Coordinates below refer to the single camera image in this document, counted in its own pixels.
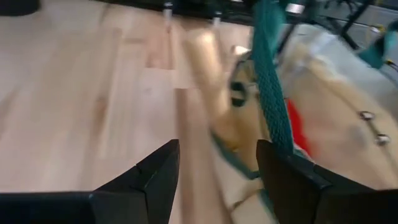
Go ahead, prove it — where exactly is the cream gardening bag green trim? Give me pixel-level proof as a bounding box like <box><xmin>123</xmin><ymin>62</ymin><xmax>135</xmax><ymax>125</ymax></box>
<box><xmin>211</xmin><ymin>0</ymin><xmax>398</xmax><ymax>224</ymax></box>

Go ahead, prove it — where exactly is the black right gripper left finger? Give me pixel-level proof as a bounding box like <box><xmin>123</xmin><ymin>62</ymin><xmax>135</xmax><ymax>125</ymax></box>
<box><xmin>0</xmin><ymin>138</ymin><xmax>181</xmax><ymax>224</ymax></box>

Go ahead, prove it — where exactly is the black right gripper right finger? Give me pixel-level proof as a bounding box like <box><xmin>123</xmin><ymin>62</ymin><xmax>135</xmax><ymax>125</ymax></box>
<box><xmin>256</xmin><ymin>139</ymin><xmax>398</xmax><ymax>224</ymax></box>

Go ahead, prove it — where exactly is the wooden-handled garden tool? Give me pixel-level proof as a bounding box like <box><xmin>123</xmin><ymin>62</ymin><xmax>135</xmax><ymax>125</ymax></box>
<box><xmin>185</xmin><ymin>29</ymin><xmax>243</xmax><ymax>150</ymax></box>

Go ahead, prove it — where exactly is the red garden tool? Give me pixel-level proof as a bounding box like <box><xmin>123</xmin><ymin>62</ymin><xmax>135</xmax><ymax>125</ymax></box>
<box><xmin>285</xmin><ymin>98</ymin><xmax>313</xmax><ymax>156</ymax></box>

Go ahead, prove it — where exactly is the black overhead rig frame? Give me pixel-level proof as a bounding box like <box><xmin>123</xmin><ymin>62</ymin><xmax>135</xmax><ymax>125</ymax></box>
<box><xmin>337</xmin><ymin>0</ymin><xmax>374</xmax><ymax>50</ymax></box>

